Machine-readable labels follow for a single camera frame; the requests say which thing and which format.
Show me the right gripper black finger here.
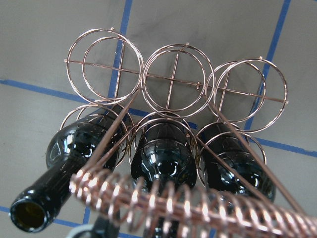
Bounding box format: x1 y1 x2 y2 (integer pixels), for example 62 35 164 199
92 216 111 238

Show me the near wine bottle in basket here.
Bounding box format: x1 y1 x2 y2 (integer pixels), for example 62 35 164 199
10 110 117 233

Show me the wine bottle in basket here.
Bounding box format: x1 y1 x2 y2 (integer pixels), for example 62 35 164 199
10 110 117 233
197 122 276 202

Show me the far wine bottle in basket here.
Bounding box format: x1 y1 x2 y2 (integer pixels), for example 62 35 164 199
197 122 276 202

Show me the copper wire wine basket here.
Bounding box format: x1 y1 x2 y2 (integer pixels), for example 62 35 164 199
69 28 317 238

